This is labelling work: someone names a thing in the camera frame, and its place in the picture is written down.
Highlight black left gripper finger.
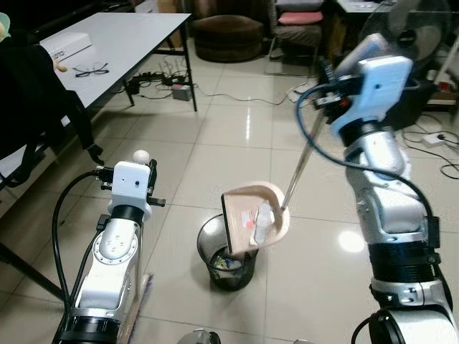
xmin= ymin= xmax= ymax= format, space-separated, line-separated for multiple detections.
xmin=147 ymin=159 xmax=166 ymax=209

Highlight beige long-handled dustpan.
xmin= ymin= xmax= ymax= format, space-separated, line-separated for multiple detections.
xmin=220 ymin=106 xmax=325 ymax=257

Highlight black box cabinet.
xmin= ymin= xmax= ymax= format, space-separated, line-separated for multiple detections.
xmin=387 ymin=72 xmax=440 ymax=131

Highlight chair with pink cushion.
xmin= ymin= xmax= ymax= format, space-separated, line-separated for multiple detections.
xmin=268 ymin=0 xmax=328 ymax=59

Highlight white power strip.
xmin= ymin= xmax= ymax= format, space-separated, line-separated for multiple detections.
xmin=422 ymin=132 xmax=450 ymax=148

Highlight grey power strip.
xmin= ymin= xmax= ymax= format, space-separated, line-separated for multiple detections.
xmin=170 ymin=82 xmax=194 ymax=102

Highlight black chair with jacket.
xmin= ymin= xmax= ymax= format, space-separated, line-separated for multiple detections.
xmin=0 ymin=27 xmax=105 ymax=188

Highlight black-framed eyeglasses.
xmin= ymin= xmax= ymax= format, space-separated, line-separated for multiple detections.
xmin=73 ymin=62 xmax=110 ymax=78

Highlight black standing fan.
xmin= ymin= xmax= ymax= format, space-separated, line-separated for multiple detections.
xmin=359 ymin=0 xmax=454 ymax=74

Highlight black mesh waste bin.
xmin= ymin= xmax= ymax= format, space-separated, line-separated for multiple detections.
xmin=197 ymin=213 xmax=260 ymax=292

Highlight crumpled white paper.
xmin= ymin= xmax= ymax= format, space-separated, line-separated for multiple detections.
xmin=250 ymin=201 xmax=283 ymax=247

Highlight brown round pouf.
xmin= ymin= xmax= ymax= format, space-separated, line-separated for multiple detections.
xmin=191 ymin=14 xmax=267 ymax=64

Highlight white table with black legs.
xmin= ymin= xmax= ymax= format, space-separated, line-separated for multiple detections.
xmin=0 ymin=11 xmax=199 ymax=181

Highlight white cardboard box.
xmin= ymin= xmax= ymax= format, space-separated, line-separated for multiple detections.
xmin=39 ymin=32 xmax=95 ymax=70

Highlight grey robot torso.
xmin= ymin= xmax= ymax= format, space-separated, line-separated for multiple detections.
xmin=175 ymin=328 xmax=223 ymax=344

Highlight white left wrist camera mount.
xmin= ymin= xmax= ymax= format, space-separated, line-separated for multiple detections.
xmin=110 ymin=161 xmax=152 ymax=220

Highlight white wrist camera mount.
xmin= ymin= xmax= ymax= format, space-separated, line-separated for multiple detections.
xmin=349 ymin=54 xmax=415 ymax=121
xmin=110 ymin=161 xmax=152 ymax=220

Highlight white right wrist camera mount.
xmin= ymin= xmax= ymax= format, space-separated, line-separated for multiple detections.
xmin=349 ymin=54 xmax=415 ymax=121

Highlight blue-black right arm cable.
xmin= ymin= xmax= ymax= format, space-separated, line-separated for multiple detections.
xmin=295 ymin=84 xmax=440 ymax=248

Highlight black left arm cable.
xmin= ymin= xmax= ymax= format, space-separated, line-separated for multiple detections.
xmin=51 ymin=170 xmax=108 ymax=320

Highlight black floor cable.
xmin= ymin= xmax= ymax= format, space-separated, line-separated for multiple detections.
xmin=400 ymin=128 xmax=459 ymax=181

